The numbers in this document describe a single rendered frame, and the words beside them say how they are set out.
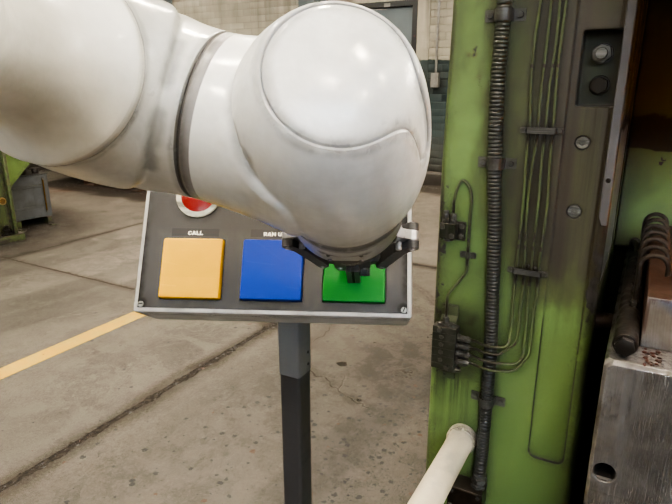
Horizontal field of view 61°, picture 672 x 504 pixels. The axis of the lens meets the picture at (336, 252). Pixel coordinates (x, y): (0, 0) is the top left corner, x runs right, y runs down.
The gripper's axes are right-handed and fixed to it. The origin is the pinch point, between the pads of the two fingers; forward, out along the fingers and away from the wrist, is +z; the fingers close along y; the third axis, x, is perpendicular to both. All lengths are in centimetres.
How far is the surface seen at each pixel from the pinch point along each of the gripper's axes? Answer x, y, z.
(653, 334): -6.2, 36.4, 8.1
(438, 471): -26.0, 13.1, 32.0
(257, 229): 5.2, -12.2, 4.2
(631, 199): 23, 52, 44
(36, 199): 140, -293, 400
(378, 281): -1.2, 2.9, 3.5
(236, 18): 474, -187, 614
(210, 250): 2.2, -17.7, 3.4
